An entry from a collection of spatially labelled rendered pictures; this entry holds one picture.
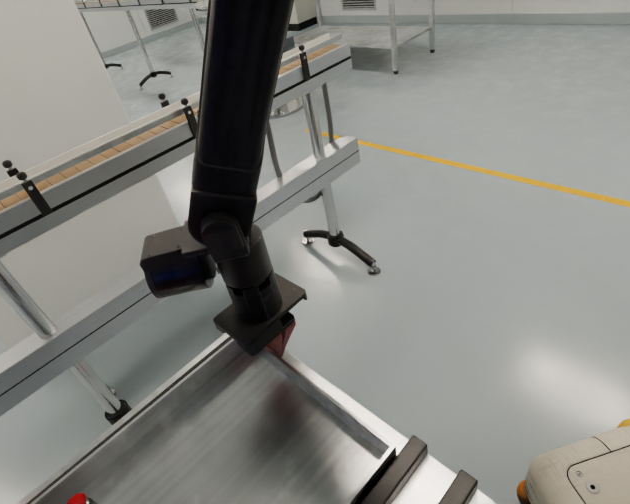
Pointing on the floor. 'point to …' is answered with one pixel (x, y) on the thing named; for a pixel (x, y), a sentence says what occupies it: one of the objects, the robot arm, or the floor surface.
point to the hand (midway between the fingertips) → (276, 351)
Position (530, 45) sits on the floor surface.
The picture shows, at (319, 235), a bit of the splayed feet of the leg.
